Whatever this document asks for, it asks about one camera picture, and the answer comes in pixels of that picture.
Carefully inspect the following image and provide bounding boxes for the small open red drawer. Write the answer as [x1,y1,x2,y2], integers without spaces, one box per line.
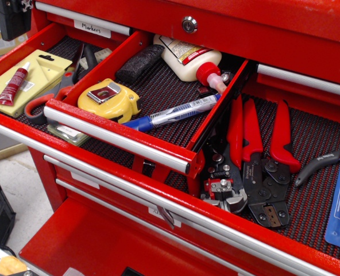
[45,31,233,178]

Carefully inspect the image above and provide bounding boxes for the white wood glue bottle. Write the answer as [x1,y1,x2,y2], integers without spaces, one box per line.
[153,34,226,94]

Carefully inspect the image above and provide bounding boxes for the silver drawer key lock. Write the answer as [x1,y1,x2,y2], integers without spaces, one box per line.
[181,16,198,33]

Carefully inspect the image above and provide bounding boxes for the wide open red drawer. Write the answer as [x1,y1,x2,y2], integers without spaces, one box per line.
[0,23,340,275]

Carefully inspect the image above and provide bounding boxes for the bottom open red drawer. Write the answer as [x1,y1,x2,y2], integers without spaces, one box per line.
[20,198,238,275]

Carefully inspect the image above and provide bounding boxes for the red metal tool chest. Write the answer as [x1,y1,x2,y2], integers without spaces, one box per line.
[0,0,340,276]

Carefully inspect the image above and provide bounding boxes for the blue and silver marker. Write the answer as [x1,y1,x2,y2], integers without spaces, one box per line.
[122,94,221,132]

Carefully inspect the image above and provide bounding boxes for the yellow tape measure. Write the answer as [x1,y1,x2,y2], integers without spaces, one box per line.
[78,78,142,124]

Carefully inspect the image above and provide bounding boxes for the black foam block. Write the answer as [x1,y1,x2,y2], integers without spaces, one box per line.
[115,44,165,84]

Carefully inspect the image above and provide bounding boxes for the clear plastic small box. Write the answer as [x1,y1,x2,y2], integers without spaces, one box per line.
[47,124,90,147]

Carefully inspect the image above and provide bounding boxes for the red and grey scissors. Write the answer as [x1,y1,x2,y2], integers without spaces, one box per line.
[24,43,98,125]

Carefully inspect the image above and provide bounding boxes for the yellow plastic card package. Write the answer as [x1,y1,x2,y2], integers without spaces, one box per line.
[0,49,72,118]

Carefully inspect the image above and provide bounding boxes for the white markers label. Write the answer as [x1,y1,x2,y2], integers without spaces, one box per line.
[74,20,111,39]

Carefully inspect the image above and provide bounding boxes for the small red adhesive tube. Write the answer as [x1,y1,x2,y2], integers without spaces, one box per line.
[0,62,30,106]

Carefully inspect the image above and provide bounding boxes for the black device top left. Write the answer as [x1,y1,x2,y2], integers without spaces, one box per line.
[0,0,33,41]

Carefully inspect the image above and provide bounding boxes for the red handled wire stripper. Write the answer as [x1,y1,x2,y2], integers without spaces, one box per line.
[200,95,248,213]

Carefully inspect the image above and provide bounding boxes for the red handled crimping tool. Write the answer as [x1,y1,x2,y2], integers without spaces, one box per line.
[242,99,301,228]

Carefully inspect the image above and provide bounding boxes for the grey handled pliers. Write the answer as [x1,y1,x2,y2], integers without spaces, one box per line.
[294,150,340,187]

